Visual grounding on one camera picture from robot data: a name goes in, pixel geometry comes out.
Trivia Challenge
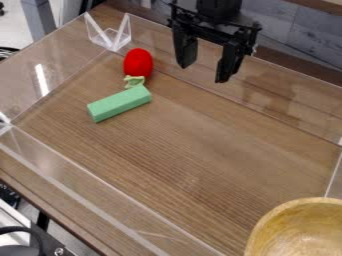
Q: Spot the green rectangular block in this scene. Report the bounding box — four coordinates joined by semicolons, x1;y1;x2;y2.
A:
86;85;150;123

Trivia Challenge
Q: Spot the red plush strawberry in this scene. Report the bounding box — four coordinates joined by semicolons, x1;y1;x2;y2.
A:
122;48;153;89

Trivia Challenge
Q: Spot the clear acrylic tray wall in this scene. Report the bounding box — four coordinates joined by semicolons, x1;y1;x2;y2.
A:
0;7;342;256

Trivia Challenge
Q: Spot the black cable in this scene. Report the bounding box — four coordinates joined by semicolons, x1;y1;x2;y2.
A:
0;225;45;256

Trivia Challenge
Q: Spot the black table leg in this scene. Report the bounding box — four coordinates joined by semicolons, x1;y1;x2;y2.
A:
35;212;49;231

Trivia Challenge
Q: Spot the wooden bowl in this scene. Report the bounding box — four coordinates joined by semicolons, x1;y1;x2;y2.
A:
242;197;342;256

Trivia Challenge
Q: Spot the black metal bracket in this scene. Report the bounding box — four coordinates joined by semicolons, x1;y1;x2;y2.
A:
30;224;76;256

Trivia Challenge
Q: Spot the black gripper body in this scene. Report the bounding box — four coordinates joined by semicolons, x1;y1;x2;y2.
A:
168;0;261;55

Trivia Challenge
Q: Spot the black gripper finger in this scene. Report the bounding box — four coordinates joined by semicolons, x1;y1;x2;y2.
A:
214;40;242;83
172;27;197;69

